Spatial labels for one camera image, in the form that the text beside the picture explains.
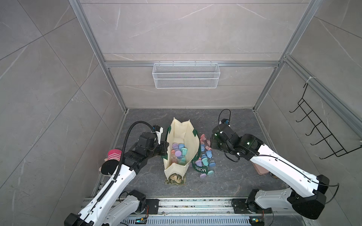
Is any pink hourglass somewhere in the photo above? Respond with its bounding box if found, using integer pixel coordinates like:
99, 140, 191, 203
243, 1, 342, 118
171, 150, 178, 163

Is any purple hourglass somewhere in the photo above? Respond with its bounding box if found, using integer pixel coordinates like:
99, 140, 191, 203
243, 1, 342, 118
171, 143, 182, 157

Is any cream canvas tote bag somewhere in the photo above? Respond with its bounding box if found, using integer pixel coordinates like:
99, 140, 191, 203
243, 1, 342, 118
162, 118, 216, 185

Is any teal green hourglass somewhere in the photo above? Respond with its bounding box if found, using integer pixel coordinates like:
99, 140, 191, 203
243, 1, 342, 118
179, 147, 188, 165

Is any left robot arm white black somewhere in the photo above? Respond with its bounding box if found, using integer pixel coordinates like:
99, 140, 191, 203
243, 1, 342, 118
64, 121, 169, 226

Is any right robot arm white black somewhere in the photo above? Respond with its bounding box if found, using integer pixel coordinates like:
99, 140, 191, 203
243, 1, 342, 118
211, 124, 330, 220

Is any blue hourglass middle pile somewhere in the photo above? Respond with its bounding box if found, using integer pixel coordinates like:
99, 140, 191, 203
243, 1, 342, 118
206, 150, 213, 158

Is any teal hourglass middle pile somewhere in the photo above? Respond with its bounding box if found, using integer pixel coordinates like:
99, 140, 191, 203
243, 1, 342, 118
201, 157, 209, 166

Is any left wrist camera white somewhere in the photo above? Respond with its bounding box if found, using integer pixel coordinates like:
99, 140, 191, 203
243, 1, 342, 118
153, 125, 164, 145

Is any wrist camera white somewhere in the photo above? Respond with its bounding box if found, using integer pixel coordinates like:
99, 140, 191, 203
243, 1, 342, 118
221, 119, 230, 125
153, 125, 164, 145

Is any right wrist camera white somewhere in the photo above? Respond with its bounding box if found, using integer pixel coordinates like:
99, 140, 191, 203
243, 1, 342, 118
221, 119, 230, 125

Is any white wire mesh basket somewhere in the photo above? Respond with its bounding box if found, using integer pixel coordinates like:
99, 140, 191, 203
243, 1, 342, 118
152, 63, 221, 89

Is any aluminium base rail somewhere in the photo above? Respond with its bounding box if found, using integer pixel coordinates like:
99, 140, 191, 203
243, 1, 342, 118
81, 197, 314, 226

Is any black wire hook rack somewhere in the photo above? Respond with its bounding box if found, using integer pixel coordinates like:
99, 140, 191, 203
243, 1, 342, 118
289, 83, 362, 160

